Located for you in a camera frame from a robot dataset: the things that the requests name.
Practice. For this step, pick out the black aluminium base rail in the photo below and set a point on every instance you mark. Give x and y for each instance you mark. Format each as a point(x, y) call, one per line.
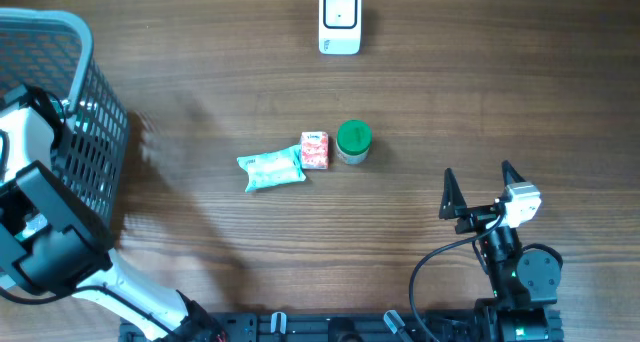
point(350, 327)

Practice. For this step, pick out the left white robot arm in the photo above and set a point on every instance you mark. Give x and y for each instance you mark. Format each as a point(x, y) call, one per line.
point(54, 246)

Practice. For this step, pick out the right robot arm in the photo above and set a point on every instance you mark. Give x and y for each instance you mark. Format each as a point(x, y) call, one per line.
point(524, 278)

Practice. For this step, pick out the teal tissue pack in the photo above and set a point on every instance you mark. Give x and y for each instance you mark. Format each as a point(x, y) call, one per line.
point(273, 168)

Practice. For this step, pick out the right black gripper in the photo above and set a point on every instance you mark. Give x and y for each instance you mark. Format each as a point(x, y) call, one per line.
point(453, 206)

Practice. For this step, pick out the green lid jar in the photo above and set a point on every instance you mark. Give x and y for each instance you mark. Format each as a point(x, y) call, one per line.
point(353, 141)

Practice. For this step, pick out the grey plastic shopping basket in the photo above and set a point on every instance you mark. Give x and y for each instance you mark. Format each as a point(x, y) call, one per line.
point(53, 50)

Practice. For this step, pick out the red tissue pack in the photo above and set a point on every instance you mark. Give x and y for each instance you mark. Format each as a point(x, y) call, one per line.
point(314, 150)

